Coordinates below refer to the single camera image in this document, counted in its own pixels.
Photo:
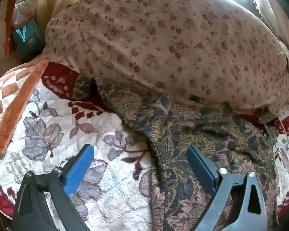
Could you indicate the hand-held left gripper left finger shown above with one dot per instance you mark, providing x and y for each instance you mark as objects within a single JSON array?
[{"x": 79, "y": 168}]

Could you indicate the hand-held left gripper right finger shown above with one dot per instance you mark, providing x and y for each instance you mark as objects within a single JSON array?
[{"x": 202, "y": 170}]

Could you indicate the dark floral paisley garment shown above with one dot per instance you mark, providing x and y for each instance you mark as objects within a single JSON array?
[{"x": 183, "y": 130}]

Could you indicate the white leaf-print blanket, red border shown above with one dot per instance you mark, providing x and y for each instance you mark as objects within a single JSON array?
[{"x": 106, "y": 125}]

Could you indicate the orange checkered blanket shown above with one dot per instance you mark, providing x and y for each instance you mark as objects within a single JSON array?
[{"x": 12, "y": 125}]

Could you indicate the teal bag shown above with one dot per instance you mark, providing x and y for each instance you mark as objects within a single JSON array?
[{"x": 30, "y": 41}]

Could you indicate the white pillow with red flowers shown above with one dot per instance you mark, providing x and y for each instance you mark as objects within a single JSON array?
[{"x": 159, "y": 41}]

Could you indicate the clear plastic bag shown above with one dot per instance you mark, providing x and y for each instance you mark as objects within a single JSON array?
[{"x": 23, "y": 12}]

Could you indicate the cream curtain cloth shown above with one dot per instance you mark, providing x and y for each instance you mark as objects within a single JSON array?
[{"x": 50, "y": 2}]

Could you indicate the white cloth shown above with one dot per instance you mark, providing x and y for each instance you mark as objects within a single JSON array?
[{"x": 274, "y": 16}]

